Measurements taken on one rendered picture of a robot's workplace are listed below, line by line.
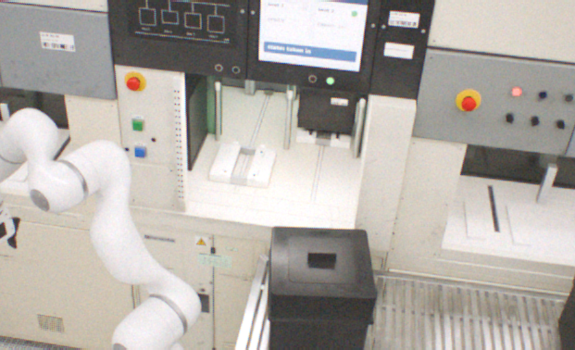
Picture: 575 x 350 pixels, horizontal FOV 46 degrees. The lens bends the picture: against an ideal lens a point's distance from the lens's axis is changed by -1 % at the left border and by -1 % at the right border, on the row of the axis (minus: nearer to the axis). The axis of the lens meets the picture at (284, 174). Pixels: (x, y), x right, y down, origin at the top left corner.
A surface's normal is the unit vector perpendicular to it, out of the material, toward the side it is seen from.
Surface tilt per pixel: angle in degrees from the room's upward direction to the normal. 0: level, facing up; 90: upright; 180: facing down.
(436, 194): 90
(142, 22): 90
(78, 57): 90
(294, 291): 0
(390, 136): 90
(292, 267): 0
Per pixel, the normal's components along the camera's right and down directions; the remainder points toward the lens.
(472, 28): -0.15, 0.58
